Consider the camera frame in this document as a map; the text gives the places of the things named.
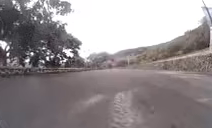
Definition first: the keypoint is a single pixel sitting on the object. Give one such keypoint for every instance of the scrub-covered hillside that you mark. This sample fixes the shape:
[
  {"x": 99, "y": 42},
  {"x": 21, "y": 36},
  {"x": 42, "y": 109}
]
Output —
[{"x": 180, "y": 44}]

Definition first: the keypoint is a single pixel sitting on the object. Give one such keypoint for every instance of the large dark leafy trees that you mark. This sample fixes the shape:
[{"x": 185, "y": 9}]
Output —
[{"x": 30, "y": 33}]

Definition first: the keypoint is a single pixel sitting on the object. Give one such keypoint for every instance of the grey asphalt road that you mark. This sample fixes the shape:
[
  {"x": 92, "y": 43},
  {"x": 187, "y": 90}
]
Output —
[{"x": 94, "y": 86}]

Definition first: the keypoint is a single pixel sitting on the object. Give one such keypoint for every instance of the low stone wall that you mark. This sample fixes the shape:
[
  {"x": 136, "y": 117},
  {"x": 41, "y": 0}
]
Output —
[{"x": 27, "y": 71}]

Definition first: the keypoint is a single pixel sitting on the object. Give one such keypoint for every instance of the spreading leafy tree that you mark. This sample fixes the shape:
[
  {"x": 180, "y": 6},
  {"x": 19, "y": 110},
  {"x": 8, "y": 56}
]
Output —
[{"x": 98, "y": 57}]

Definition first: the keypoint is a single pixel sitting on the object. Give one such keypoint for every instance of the stone retaining wall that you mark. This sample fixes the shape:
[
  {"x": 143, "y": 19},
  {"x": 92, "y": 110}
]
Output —
[{"x": 194, "y": 62}]

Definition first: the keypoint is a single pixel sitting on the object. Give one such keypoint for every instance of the white post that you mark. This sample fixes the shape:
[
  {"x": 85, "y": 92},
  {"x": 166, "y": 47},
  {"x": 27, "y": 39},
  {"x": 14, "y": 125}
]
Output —
[{"x": 210, "y": 39}]

